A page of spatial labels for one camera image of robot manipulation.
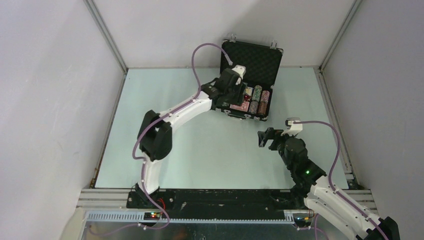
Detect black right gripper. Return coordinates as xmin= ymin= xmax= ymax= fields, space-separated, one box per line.
xmin=257 ymin=127 xmax=297 ymax=171

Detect pink white chip stack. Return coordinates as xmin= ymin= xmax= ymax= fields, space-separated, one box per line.
xmin=260 ymin=90 xmax=270 ymax=103

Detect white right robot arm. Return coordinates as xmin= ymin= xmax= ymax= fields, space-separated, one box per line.
xmin=257 ymin=127 xmax=401 ymax=240

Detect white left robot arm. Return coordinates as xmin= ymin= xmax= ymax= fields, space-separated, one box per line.
xmin=132 ymin=65 xmax=246 ymax=208

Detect red dice in case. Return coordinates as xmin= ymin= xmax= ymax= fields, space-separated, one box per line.
xmin=243 ymin=95 xmax=251 ymax=102

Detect blue card deck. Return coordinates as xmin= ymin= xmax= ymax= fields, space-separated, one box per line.
xmin=244 ymin=86 xmax=254 ymax=97

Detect red card deck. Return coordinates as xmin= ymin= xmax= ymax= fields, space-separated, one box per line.
xmin=229 ymin=101 xmax=250 ymax=112

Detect black aluminium poker case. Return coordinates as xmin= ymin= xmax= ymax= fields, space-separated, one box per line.
xmin=212 ymin=34 xmax=284 ymax=122

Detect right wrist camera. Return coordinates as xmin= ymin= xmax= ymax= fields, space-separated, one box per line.
xmin=281 ymin=117 xmax=303 ymax=137

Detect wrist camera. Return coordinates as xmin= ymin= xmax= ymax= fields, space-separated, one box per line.
xmin=281 ymin=117 xmax=303 ymax=137
xmin=231 ymin=65 xmax=246 ymax=80

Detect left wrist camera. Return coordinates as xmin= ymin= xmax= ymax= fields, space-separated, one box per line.
xmin=231 ymin=65 xmax=246 ymax=80

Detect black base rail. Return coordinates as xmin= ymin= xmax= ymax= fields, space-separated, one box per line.
xmin=126 ymin=188 xmax=307 ymax=221

